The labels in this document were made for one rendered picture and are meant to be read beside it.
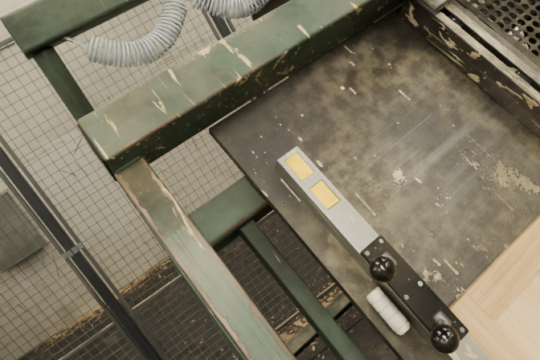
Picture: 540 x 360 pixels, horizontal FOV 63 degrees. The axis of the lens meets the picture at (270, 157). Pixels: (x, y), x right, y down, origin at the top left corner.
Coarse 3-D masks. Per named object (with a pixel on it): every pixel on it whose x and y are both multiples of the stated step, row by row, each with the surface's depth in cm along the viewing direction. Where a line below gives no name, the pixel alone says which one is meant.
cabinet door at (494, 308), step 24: (528, 240) 80; (504, 264) 78; (528, 264) 78; (480, 288) 76; (504, 288) 76; (528, 288) 76; (456, 312) 74; (480, 312) 74; (504, 312) 74; (528, 312) 75; (480, 336) 72; (504, 336) 72; (528, 336) 73
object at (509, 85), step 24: (408, 0) 99; (432, 0) 93; (408, 24) 103; (432, 24) 98; (456, 24) 96; (456, 48) 96; (480, 48) 93; (504, 48) 93; (480, 72) 95; (504, 72) 90; (528, 72) 91; (504, 96) 93; (528, 96) 89; (528, 120) 92
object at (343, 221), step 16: (304, 160) 82; (288, 176) 81; (320, 176) 80; (304, 192) 79; (336, 192) 79; (320, 208) 78; (336, 208) 78; (352, 208) 78; (336, 224) 77; (352, 224) 77; (368, 224) 77; (352, 240) 75; (368, 240) 76; (352, 256) 78; (368, 272) 76; (384, 288) 74; (400, 304) 73; (416, 320) 71; (464, 352) 69; (480, 352) 69
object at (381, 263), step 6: (378, 258) 63; (384, 258) 63; (390, 258) 72; (372, 264) 63; (378, 264) 62; (384, 264) 62; (390, 264) 62; (372, 270) 63; (378, 270) 62; (384, 270) 62; (390, 270) 62; (372, 276) 63; (378, 276) 62; (384, 276) 62; (390, 276) 62; (384, 282) 63
